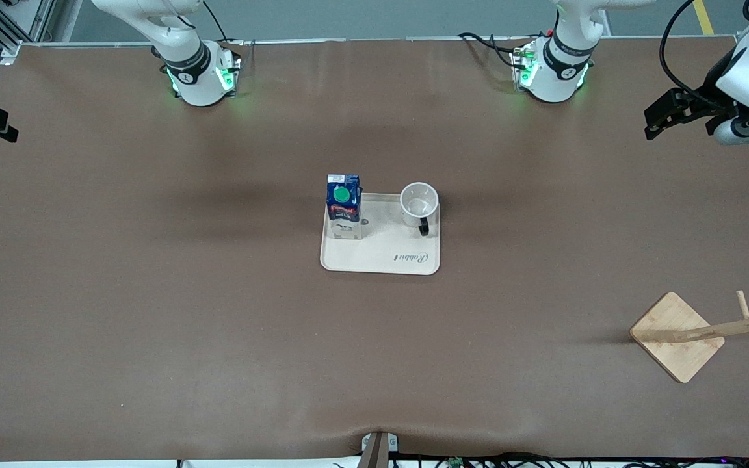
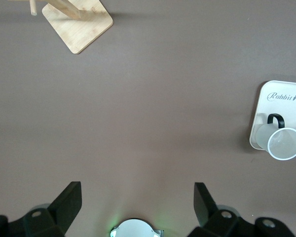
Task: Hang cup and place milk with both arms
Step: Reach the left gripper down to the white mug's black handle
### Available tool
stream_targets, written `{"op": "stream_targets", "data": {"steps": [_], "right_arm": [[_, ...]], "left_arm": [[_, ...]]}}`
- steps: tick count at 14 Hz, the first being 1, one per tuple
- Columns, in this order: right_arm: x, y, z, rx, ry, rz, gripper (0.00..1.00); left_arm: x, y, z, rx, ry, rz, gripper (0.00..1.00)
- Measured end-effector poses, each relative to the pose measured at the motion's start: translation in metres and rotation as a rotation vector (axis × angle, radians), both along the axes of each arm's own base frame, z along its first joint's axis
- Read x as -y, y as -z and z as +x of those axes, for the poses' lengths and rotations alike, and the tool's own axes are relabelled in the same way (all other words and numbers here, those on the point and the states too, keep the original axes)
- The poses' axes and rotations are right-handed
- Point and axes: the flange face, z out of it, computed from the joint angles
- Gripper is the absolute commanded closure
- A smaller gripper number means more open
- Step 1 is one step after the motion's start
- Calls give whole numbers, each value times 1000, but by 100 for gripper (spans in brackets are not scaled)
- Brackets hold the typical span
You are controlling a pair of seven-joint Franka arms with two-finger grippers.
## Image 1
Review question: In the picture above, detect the white smiley mug black handle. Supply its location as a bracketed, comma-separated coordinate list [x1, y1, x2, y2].
[400, 182, 441, 237]

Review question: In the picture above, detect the blue milk carton green cap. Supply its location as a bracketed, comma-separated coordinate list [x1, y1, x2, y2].
[326, 174, 363, 241]

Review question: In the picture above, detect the wooden cup hanging rack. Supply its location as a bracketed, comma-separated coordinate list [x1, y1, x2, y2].
[629, 290, 749, 384]

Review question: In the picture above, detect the cream plastic rabbit tray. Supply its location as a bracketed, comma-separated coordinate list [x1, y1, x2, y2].
[320, 192, 441, 276]

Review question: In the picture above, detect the brown table cover mat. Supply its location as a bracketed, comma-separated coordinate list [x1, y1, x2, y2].
[0, 38, 749, 463]

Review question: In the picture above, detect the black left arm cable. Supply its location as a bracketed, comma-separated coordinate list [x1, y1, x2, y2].
[659, 0, 742, 110]

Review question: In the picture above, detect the black base power cable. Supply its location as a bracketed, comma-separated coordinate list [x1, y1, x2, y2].
[457, 31, 526, 70]

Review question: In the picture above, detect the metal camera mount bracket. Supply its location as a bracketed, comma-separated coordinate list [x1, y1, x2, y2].
[356, 431, 399, 468]

